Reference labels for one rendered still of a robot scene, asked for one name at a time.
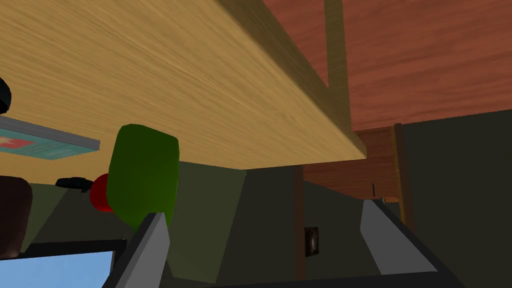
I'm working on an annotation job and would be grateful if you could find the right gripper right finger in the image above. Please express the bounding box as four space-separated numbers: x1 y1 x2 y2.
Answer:
359 198 467 288

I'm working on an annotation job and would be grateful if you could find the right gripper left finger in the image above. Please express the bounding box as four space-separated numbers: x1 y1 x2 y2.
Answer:
101 212 171 288

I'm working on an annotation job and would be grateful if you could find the red round fruit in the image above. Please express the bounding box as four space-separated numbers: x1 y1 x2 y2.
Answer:
89 173 116 213

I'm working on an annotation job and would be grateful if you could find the window with blue sky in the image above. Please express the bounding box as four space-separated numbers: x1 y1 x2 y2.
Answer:
0 239 129 288

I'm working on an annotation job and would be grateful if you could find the small black flat object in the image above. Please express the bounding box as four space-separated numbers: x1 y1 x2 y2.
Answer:
54 177 95 193

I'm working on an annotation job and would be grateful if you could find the dark brown rounded object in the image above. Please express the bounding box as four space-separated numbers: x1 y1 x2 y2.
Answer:
0 175 34 261

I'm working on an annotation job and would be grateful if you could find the teal book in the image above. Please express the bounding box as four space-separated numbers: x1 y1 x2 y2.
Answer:
0 115 101 161

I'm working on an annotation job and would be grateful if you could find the light wooden table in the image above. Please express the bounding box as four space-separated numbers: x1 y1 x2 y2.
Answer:
0 0 368 187

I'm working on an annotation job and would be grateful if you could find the black round object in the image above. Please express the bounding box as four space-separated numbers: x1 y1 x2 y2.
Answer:
0 77 13 115

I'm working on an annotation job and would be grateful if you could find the small dark wall frame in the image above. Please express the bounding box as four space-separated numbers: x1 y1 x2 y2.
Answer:
304 226 320 258

